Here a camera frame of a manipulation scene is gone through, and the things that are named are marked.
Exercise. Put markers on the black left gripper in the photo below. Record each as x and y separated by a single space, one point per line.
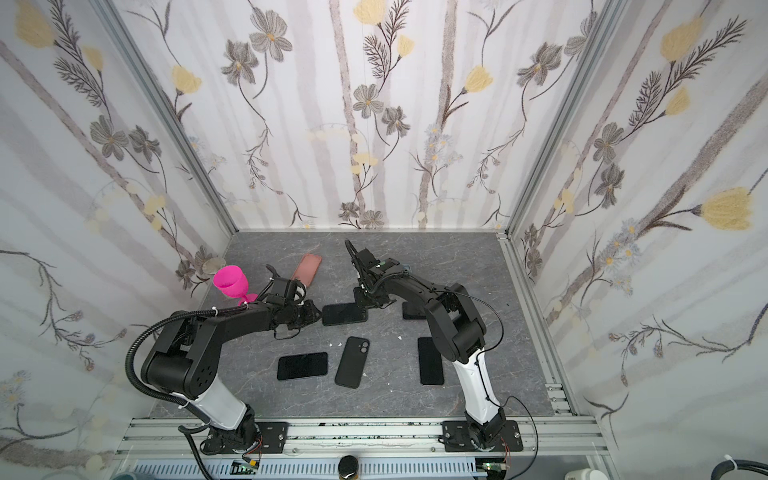
312 314

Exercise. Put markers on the salmon pink phone case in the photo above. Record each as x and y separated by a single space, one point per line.
307 269

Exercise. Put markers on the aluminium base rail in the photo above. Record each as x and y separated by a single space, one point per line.
422 437

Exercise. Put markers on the black round knob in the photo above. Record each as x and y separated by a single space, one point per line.
348 468

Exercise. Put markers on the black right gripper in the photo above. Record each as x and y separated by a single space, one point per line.
365 264

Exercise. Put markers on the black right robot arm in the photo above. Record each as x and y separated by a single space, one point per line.
373 273

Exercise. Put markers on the white slotted cable duct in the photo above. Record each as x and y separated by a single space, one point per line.
317 468

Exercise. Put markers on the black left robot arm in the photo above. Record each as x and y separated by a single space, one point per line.
176 360

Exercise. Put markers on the black smartphone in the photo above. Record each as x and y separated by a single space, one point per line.
430 363
411 312
302 366

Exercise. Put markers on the black phone case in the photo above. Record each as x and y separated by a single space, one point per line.
343 314
352 363

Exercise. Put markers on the pink silicone cup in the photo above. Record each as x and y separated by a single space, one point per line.
232 282

